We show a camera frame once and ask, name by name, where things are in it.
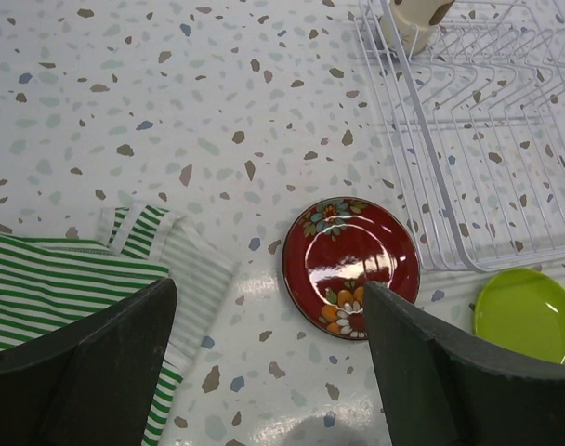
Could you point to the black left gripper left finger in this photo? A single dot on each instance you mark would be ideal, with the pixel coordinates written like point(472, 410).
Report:
point(92, 381)

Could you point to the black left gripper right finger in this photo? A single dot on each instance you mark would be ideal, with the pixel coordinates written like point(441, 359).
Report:
point(440, 385)

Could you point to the red floral plate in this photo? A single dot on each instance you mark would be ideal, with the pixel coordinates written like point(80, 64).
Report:
point(333, 249)

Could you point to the clear wire dish rack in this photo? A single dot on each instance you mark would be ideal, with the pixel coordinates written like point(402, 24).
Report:
point(475, 123)

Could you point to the green white striped cloth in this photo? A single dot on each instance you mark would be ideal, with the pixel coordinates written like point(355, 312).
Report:
point(47, 283)

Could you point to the beige steel cup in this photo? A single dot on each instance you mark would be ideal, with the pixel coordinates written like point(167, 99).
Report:
point(411, 23)

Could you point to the lime green plate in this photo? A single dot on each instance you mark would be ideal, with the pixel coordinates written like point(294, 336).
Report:
point(523, 310)

